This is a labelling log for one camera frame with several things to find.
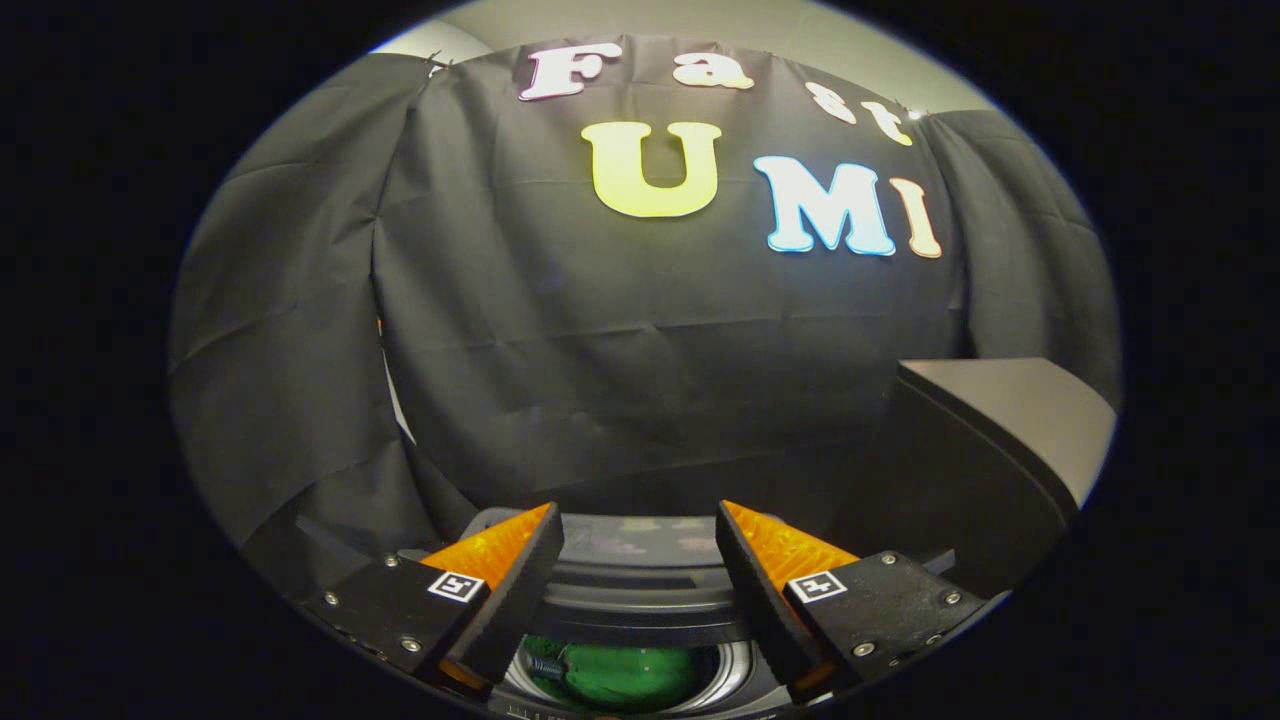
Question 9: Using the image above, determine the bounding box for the beige cabinet with dark top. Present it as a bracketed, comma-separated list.
[830, 357, 1118, 601]

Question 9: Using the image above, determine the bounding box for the green polo shirt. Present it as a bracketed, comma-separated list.
[520, 635, 701, 713]

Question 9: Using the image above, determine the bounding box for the black backdrop cloth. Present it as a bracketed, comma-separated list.
[170, 35, 1121, 581]

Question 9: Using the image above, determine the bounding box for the grey washing machine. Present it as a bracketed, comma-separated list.
[490, 635, 801, 719]

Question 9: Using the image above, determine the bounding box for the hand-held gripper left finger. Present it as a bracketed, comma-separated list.
[300, 502, 564, 696]

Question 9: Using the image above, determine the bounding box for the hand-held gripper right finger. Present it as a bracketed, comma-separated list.
[715, 500, 986, 701]

